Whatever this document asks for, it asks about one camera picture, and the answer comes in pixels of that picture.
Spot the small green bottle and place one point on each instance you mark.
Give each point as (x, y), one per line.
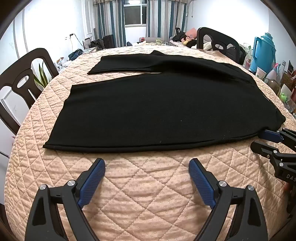
(283, 97)

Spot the dark blue bag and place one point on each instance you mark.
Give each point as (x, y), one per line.
(75, 55)

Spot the white paper cup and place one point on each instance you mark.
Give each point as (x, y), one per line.
(261, 73)

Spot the black backpack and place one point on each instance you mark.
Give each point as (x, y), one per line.
(242, 55)

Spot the green potted plant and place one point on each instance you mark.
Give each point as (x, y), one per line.
(42, 80)

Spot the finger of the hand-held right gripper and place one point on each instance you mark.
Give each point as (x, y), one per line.
(270, 135)
(263, 148)

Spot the brown glass teapot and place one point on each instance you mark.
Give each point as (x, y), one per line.
(272, 85)

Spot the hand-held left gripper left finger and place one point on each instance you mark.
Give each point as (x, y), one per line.
(92, 178)

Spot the grey sofa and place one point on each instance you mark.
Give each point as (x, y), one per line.
(150, 39)

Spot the window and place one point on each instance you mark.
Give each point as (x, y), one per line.
(135, 15)

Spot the woven basket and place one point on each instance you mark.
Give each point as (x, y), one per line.
(288, 80)

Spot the black bag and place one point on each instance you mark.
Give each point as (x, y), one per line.
(97, 44)

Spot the striped curtain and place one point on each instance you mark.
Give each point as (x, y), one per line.
(161, 20)
(108, 23)

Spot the blue thermos jug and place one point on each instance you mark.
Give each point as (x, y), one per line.
(266, 53)

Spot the peach quilted blanket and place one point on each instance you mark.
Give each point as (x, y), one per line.
(138, 185)

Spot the dark wooden chair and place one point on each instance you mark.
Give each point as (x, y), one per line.
(217, 32)
(9, 92)

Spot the black pants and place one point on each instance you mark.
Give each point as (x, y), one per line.
(161, 111)

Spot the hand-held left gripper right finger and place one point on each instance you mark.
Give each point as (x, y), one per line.
(200, 178)

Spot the pink bottle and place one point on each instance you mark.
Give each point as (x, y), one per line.
(272, 73)

